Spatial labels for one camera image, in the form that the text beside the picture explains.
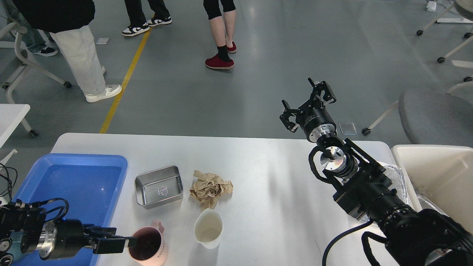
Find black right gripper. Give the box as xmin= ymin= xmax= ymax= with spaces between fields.
xmin=279 ymin=78 xmax=337 ymax=143

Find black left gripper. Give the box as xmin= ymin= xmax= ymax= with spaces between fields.
xmin=39 ymin=219 xmax=137 ymax=260

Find pink ribbed HOME mug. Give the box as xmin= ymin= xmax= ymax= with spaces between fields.
xmin=128 ymin=219 xmax=169 ymax=266

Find stainless steel rectangular box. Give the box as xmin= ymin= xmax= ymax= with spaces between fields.
xmin=135 ymin=165 xmax=184 ymax=210

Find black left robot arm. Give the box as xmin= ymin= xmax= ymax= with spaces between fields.
xmin=0 ymin=198 xmax=138 ymax=266

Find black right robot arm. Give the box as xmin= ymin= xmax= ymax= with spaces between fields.
xmin=279 ymin=78 xmax=473 ymax=266

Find blue plastic tray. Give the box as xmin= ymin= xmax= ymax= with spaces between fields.
xmin=10 ymin=153 xmax=128 ymax=266

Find aluminium foil tray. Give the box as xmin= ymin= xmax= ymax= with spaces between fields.
xmin=378 ymin=161 xmax=446 ymax=215

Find white paper cup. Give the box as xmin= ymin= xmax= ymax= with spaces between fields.
xmin=194 ymin=208 xmax=223 ymax=249

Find crumpled brown paper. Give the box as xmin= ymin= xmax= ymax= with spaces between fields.
xmin=190 ymin=170 xmax=234 ymax=212

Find person in red slippers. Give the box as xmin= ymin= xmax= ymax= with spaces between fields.
xmin=203 ymin=0 xmax=237 ymax=70

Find beige plastic bin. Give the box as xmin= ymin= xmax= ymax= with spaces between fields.
xmin=392 ymin=145 xmax=473 ymax=232

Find white side table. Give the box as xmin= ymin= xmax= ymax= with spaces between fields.
xmin=0 ymin=104 xmax=38 ymax=147

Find white chair legs top right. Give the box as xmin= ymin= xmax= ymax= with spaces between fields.
xmin=416 ymin=0 xmax=473 ymax=63

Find person in black-white sneakers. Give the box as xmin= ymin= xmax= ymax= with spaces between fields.
xmin=122 ymin=0 xmax=172 ymax=37

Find white chair left background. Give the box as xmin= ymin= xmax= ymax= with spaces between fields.
xmin=1 ymin=22 xmax=72 ymax=104

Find person in dark jeans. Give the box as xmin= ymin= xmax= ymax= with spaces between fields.
xmin=22 ymin=29 xmax=58 ymax=57

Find person in white trousers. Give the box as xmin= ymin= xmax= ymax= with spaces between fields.
xmin=13 ymin=0 xmax=122 ymax=103

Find black cables at left edge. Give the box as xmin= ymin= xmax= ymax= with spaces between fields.
xmin=0 ymin=164 xmax=18 ymax=202

